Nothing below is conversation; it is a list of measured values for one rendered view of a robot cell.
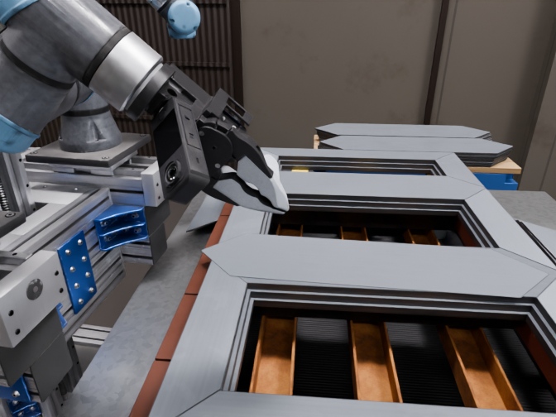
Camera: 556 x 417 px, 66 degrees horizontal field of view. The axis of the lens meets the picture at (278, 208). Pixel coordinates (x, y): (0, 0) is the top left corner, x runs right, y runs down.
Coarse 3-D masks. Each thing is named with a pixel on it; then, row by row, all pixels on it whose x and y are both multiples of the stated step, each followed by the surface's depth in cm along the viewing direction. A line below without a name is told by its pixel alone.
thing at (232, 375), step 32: (288, 160) 156; (320, 160) 155; (352, 160) 154; (384, 160) 153; (416, 160) 152; (480, 224) 109; (512, 256) 94; (256, 288) 86; (288, 288) 86; (320, 288) 85; (352, 288) 84; (384, 288) 84; (544, 288) 84; (544, 320) 78; (224, 384) 65
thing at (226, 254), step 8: (232, 240) 101; (240, 240) 100; (216, 248) 97; (224, 248) 97; (232, 248) 97; (240, 248) 97; (216, 256) 94; (224, 256) 94; (232, 256) 94; (224, 264) 91; (232, 264) 91
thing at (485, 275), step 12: (456, 252) 96; (468, 252) 96; (480, 252) 96; (468, 264) 92; (480, 264) 92; (492, 264) 92; (468, 276) 87; (480, 276) 87; (492, 276) 87; (504, 276) 87; (480, 288) 84; (492, 288) 84; (504, 288) 84
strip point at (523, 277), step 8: (496, 256) 94; (504, 256) 94; (504, 264) 92; (512, 264) 92; (520, 264) 92; (504, 272) 89; (512, 272) 89; (520, 272) 89; (528, 272) 89; (536, 272) 89; (544, 272) 89; (512, 280) 86; (520, 280) 86; (528, 280) 86; (536, 280) 86; (520, 288) 84; (528, 288) 84; (520, 296) 82
